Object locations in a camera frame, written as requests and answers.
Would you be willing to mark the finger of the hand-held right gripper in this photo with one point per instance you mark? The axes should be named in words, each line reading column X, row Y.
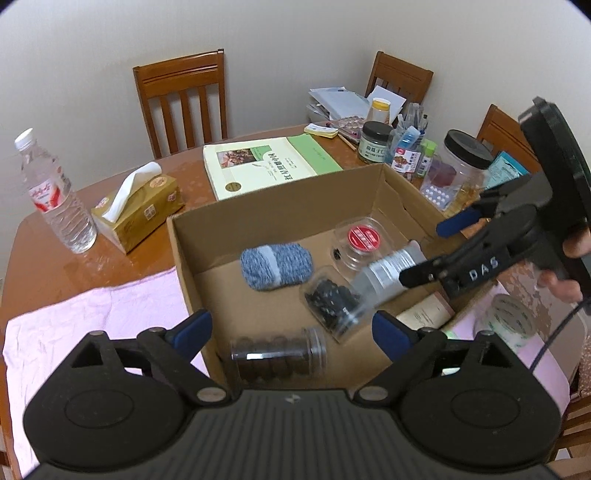
column 459, row 223
column 471, row 272

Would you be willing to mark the clear plastic water bottle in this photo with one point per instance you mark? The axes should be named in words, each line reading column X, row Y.
column 55, row 203

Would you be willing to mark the yellow sticky notes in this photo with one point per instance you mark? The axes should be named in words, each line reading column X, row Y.
column 321, row 130

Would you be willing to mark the pink towel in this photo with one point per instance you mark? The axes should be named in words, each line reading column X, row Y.
column 92, row 314

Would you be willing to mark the clear pen cup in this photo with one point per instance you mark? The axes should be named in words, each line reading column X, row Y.
column 408, row 134

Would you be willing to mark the white pill blister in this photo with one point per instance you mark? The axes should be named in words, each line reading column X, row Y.
column 436, row 194

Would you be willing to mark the gold tissue box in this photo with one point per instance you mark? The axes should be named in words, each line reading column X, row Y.
column 147, row 207

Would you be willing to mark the clear cup with red lid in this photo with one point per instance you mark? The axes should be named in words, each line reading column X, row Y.
column 364, row 237

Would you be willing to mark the small green-cap bottle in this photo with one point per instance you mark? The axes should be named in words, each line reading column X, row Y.
column 425, row 161

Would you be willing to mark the large clear jar black lid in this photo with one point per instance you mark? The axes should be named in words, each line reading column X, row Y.
column 466, row 147

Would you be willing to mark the wooden chair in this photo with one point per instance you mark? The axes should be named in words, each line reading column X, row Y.
column 392, row 69
column 180, row 69
column 496, row 127

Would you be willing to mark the cream carton box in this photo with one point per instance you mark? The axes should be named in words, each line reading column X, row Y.
column 422, row 316

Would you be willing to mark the person's floral clothing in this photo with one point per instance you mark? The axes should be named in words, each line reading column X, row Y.
column 526, row 286

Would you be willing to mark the white papers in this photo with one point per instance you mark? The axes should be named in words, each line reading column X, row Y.
column 341, row 101

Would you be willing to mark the blue-green foil packet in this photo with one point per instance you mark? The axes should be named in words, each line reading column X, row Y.
column 505, row 168

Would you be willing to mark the small jar red label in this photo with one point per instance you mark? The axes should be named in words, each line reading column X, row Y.
column 405, row 159

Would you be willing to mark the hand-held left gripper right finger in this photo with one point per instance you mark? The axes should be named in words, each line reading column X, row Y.
column 390, row 336

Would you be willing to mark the pink pill blister sheet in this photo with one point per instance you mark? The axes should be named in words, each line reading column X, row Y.
column 348, row 123

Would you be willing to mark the translucent white plastic bottle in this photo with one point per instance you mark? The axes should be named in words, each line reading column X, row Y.
column 383, row 277

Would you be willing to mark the wooden desktop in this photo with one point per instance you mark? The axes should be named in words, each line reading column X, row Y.
column 138, row 263

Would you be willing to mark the clear jar of black clips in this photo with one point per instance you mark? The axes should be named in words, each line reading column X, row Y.
column 330, row 300

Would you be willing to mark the yellow-lid plastic bottle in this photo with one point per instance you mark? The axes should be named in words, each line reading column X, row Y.
column 379, row 110

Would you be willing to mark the brown cardboard box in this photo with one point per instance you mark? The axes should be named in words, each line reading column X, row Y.
column 221, row 230

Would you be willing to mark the dark-lid jar green label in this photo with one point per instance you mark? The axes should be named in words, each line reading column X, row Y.
column 374, row 143

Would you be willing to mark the clear tape roll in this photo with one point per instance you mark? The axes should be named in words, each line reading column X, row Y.
column 508, row 318

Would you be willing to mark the green and white book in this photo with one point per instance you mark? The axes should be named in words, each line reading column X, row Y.
column 258, row 175

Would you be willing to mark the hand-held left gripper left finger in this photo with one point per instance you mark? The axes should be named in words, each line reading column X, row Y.
column 194, row 331

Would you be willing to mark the blue-grey knitted sock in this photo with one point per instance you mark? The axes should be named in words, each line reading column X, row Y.
column 286, row 263

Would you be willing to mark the person's right hand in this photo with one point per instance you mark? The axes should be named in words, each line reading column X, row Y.
column 577, row 242

